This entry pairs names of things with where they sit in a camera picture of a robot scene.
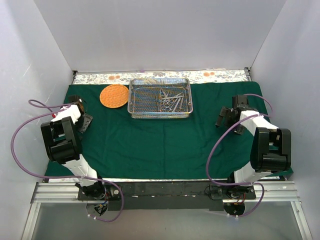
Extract round woven bamboo tray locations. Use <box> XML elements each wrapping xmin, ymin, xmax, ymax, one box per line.
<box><xmin>99</xmin><ymin>84</ymin><xmax>129</xmax><ymax>109</ymax></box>

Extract green surgical cloth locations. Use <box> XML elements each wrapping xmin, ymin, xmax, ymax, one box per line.
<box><xmin>66</xmin><ymin>82</ymin><xmax>267</xmax><ymax>180</ymax></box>

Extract metal mesh instrument tray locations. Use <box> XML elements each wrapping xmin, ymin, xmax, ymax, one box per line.
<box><xmin>127</xmin><ymin>78</ymin><xmax>194</xmax><ymax>119</ymax></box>

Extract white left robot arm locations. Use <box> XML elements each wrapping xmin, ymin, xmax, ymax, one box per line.
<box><xmin>40</xmin><ymin>95</ymin><xmax>107</xmax><ymax>200</ymax></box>

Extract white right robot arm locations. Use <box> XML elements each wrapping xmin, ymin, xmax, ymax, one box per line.
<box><xmin>215</xmin><ymin>93</ymin><xmax>292</xmax><ymax>199</ymax></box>

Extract steel surgical forceps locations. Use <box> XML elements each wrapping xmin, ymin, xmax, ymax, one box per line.
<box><xmin>168</xmin><ymin>97</ymin><xmax>184</xmax><ymax>112</ymax></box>

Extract steel surgical scissors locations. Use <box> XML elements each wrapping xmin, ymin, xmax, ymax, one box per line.
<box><xmin>157</xmin><ymin>88</ymin><xmax>185</xmax><ymax>113</ymax></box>

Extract floral patterned table mat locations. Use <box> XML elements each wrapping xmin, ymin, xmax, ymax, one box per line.
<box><xmin>72</xmin><ymin>69</ymin><xmax>251</xmax><ymax>85</ymax></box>

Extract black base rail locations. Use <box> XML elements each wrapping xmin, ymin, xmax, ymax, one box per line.
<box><xmin>77</xmin><ymin>180</ymin><xmax>257</xmax><ymax>212</ymax></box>

